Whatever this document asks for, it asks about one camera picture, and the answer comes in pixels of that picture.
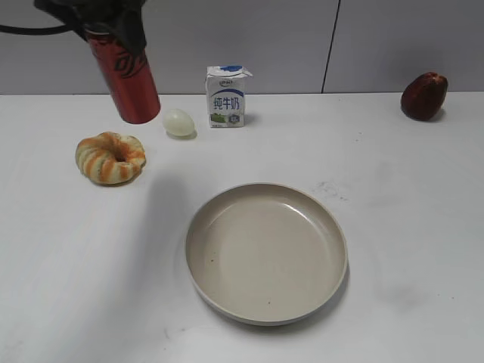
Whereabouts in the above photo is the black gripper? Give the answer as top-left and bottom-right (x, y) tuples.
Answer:
(33, 0), (147, 55)

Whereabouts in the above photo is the red cola can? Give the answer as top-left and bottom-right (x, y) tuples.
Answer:
(85, 31), (161, 124)

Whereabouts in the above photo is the beige round plate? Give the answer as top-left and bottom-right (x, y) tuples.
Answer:
(185, 183), (349, 326)

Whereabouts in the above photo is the white egg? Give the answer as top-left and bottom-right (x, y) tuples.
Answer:
(162, 109), (195, 138)

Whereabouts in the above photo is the striped orange bagel bread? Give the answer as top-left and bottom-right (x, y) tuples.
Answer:
(75, 132), (146, 185)

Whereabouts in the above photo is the white blue milk carton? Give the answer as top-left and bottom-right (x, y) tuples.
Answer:
(205, 65), (252, 128)

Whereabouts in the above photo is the dark red fruit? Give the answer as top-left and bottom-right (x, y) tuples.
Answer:
(401, 72), (448, 121)

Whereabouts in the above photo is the black cable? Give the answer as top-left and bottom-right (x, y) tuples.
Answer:
(0, 20), (76, 37)

